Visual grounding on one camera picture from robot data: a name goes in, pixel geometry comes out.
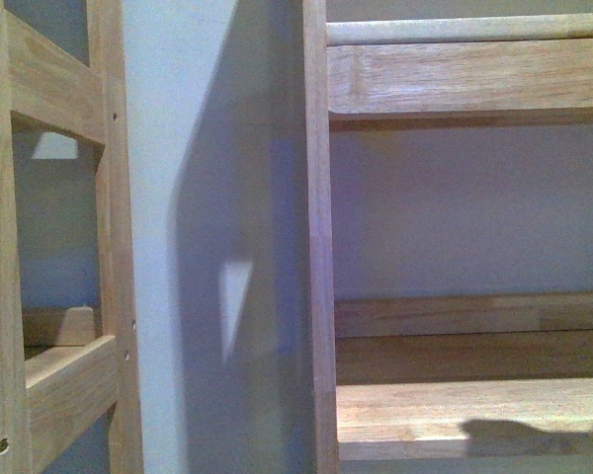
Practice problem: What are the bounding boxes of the wooden shelf unit right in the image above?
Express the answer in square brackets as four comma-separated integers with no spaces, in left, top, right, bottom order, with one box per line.
[305,1,593,473]

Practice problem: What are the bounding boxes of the wooden shelf unit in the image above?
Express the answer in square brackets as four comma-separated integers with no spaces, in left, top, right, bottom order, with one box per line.
[305,1,593,473]
[0,1,143,473]

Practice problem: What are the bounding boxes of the wooden shelf unit left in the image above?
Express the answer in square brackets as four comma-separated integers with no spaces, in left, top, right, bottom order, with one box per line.
[0,1,143,473]

